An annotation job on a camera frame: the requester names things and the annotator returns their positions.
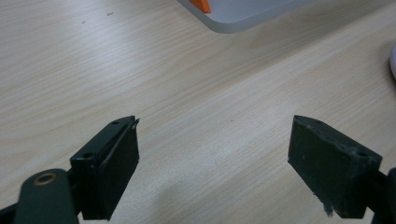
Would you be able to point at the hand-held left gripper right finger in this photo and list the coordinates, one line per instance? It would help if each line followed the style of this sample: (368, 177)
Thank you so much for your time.
(330, 165)

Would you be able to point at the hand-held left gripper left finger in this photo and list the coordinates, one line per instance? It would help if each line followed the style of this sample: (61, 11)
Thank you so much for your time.
(106, 168)

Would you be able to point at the white round object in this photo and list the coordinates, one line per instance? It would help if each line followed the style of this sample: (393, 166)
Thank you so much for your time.
(393, 60)

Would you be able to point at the grey plastic tray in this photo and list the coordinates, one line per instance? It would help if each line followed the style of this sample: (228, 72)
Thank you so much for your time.
(246, 14)

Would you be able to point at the orange block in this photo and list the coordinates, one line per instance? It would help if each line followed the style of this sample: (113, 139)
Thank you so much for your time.
(201, 5)

